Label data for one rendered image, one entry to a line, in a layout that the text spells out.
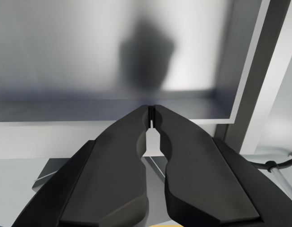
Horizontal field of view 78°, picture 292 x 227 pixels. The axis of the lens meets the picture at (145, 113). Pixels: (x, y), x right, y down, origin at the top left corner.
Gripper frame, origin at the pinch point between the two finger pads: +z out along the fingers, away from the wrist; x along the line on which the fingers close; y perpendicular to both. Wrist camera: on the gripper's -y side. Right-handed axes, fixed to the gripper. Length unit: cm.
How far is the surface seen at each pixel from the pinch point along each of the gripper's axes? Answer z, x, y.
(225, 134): 1.7, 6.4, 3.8
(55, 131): 3.6, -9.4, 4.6
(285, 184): 63, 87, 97
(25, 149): 3.6, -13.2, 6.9
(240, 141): 1.6, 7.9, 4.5
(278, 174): 71, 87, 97
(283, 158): 91, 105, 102
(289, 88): 91, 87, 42
